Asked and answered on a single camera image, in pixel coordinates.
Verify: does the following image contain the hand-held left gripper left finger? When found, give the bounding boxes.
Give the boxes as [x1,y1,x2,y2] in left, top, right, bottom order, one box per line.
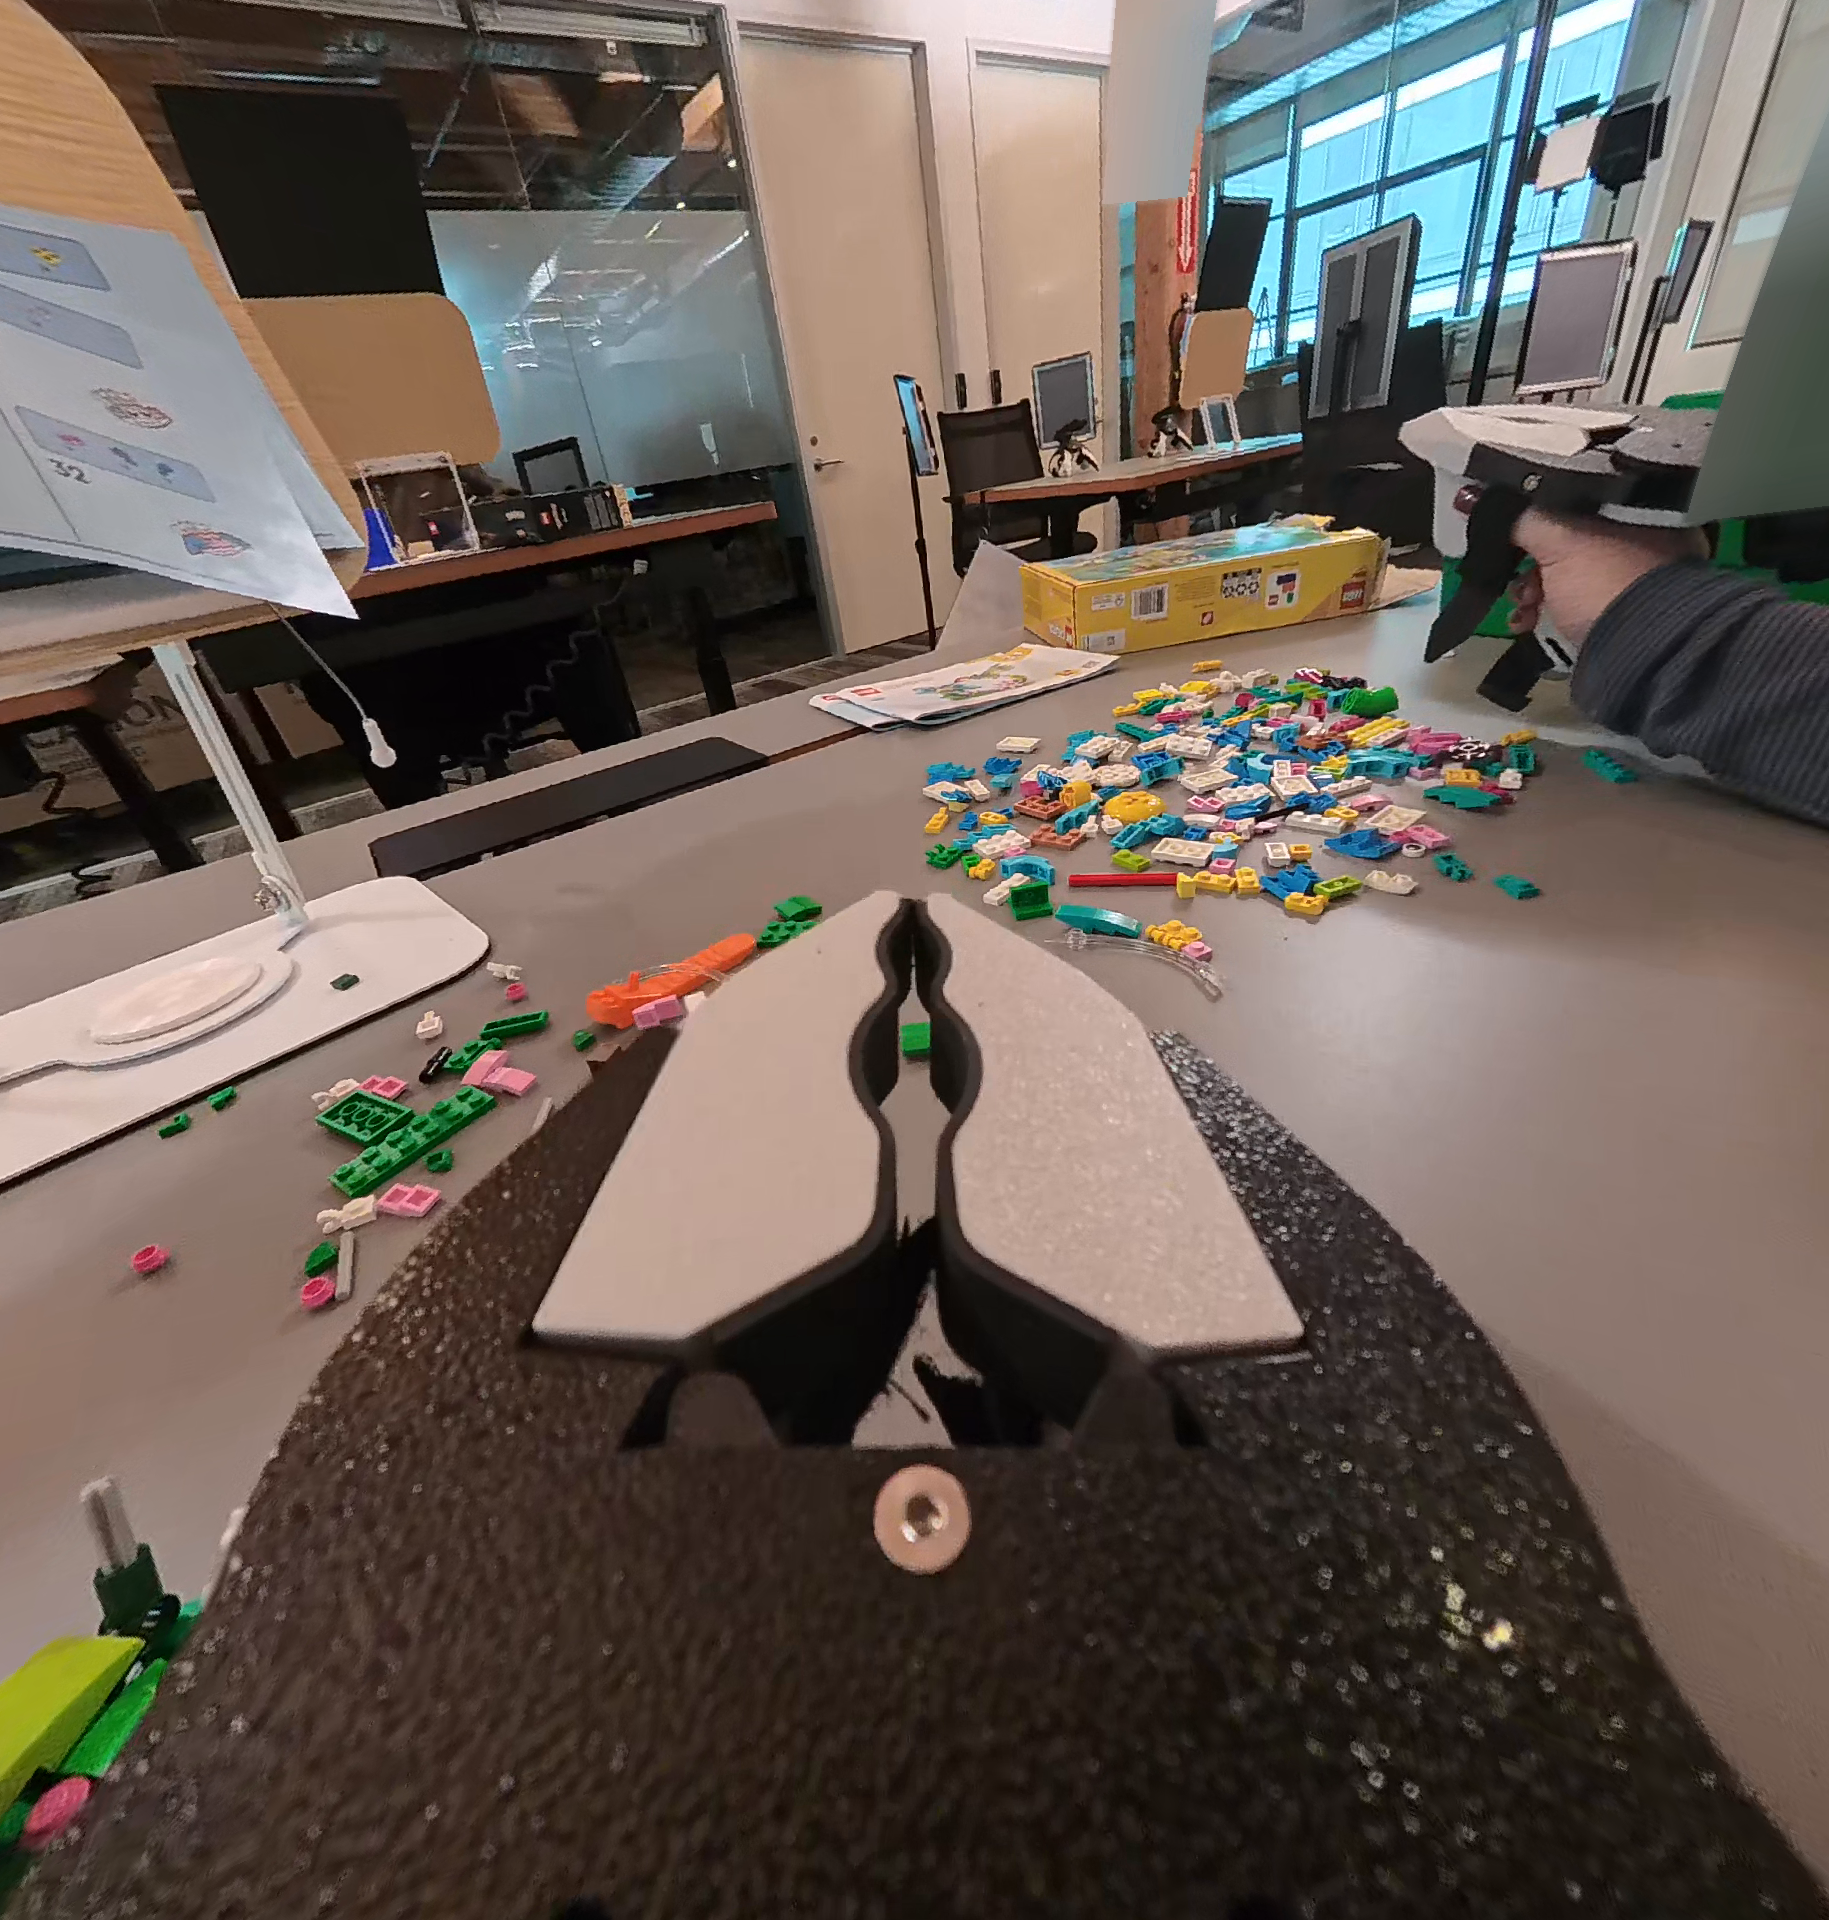
[531,891,914,1366]

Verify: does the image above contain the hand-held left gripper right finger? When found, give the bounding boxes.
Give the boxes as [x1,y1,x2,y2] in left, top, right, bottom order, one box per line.
[926,893,1310,1366]

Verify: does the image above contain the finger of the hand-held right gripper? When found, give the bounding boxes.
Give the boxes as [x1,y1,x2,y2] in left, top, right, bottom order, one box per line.
[1399,400,1638,456]

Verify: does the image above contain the pile of multicoloured lego pieces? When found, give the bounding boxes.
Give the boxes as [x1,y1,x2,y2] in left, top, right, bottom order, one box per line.
[920,661,1643,1001]

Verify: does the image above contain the person's right forearm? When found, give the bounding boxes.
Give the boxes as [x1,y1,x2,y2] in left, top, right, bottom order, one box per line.
[1571,556,1829,844]

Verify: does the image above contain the orange lego brick separator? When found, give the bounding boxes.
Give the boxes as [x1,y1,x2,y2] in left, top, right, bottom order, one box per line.
[584,929,758,1031]

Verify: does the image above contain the green lego build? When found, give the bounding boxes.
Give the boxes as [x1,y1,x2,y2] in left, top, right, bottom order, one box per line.
[0,1475,244,1920]

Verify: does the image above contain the person's right hand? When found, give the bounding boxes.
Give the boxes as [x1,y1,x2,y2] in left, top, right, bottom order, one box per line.
[1504,509,1673,681]

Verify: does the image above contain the black high-back chair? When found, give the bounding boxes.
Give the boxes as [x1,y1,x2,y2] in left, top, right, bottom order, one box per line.
[1295,318,1450,512]

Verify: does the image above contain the framed grey screen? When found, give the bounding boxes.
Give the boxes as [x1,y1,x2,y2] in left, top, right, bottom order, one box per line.
[1511,235,1638,400]

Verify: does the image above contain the green plastic bin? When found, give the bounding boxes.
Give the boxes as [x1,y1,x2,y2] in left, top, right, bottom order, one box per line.
[1692,384,1829,602]

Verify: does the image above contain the studio light panel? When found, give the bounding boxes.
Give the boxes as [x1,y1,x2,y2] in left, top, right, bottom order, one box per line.
[1526,86,1673,199]

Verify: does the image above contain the scatter of green pink bricks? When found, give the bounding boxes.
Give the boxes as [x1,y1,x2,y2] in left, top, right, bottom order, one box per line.
[131,893,826,1316]

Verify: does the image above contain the yellow cardboard box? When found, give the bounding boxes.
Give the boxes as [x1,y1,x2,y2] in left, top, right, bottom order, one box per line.
[1017,523,1391,656]

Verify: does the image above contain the long wooden desk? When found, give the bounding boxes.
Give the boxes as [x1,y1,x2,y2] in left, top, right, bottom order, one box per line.
[948,433,1310,561]

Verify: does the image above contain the black table pad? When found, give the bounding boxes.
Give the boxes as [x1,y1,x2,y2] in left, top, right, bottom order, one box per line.
[367,737,770,879]

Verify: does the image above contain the white book stand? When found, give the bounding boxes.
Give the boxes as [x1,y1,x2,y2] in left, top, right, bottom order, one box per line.
[0,0,492,1211]

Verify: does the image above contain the closed white instruction booklet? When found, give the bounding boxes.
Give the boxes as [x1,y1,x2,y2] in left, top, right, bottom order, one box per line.
[809,645,1124,735]

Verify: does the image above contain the white door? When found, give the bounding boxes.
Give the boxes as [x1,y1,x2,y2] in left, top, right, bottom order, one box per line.
[730,29,954,656]
[969,49,1119,455]

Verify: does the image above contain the black mesh office chair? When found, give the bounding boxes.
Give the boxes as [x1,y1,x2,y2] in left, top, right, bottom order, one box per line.
[935,398,1098,574]

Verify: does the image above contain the white paper sheet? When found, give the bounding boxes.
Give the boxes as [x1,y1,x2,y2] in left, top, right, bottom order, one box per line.
[954,534,1040,656]

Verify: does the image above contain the tablet on black pole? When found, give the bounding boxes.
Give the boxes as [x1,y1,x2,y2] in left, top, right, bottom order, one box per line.
[889,374,947,651]

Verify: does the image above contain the brown office desk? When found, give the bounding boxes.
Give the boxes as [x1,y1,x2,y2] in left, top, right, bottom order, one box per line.
[0,502,785,870]

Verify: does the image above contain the black equipment boxes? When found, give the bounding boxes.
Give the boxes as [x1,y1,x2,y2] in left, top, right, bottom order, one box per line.
[470,483,626,544]

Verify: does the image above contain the clear display case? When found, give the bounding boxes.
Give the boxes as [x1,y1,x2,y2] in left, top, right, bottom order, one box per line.
[353,450,480,570]

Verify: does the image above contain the open instruction booklet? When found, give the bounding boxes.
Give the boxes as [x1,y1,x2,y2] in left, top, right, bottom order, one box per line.
[0,194,365,622]

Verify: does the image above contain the white cord with plug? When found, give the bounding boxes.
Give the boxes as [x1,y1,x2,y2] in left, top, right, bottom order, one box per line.
[268,597,400,773]

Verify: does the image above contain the black wall panel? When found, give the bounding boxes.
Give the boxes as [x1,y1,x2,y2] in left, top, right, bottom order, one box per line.
[155,80,444,301]

